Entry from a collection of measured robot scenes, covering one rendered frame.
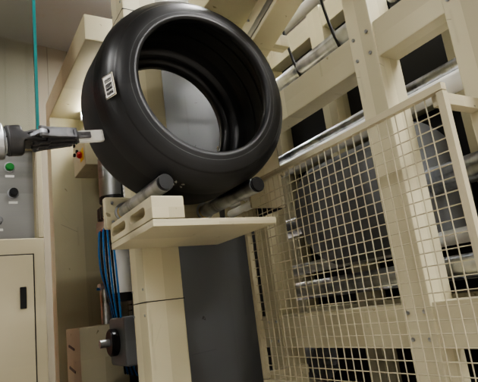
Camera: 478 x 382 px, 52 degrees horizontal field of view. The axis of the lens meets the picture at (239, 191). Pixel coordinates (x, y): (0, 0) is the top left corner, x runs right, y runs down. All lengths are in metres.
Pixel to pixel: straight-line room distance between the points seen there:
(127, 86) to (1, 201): 0.84
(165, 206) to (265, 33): 0.83
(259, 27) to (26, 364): 1.39
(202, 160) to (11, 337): 0.93
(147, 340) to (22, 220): 0.68
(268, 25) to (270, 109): 0.42
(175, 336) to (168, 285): 0.16
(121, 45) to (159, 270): 0.70
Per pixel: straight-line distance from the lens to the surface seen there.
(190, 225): 1.25
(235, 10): 1.93
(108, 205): 1.55
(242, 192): 1.42
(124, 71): 1.30
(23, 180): 1.99
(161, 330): 1.58
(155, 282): 1.59
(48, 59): 6.01
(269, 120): 1.45
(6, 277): 1.86
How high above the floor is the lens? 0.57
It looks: 13 degrees up
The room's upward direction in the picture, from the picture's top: 7 degrees counter-clockwise
